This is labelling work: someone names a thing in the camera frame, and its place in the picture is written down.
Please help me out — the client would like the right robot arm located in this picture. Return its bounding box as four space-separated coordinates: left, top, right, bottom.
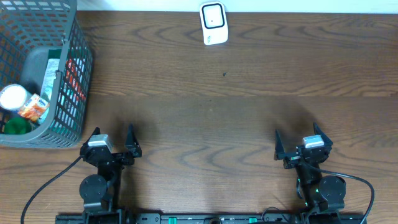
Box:
274 124 346 223

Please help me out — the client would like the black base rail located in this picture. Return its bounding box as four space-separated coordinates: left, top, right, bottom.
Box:
55 212 368 224

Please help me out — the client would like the green-lid seasoning jar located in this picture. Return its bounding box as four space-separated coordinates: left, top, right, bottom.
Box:
4 118 34 135

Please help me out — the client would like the green 3M gloves package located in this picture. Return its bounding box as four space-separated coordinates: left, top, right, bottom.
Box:
37 49 86 125

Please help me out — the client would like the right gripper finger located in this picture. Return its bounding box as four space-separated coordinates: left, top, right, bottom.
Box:
313 122 330 142
274 129 285 161

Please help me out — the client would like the orange Kleenex tissue pack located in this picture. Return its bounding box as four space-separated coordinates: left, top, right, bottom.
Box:
17 94 50 122

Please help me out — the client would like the white cylindrical container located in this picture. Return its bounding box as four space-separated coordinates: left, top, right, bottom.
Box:
1 84 32 111

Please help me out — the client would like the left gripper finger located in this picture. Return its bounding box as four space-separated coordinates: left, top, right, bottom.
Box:
124 124 142 157
90 127 100 137

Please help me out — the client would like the grey plastic mesh basket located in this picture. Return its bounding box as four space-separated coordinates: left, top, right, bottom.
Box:
1 0 93 149

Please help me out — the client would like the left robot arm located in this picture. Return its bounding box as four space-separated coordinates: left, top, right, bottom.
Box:
79 124 142 223

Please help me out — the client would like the white barcode scanner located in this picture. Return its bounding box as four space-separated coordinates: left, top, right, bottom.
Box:
199 1 229 45

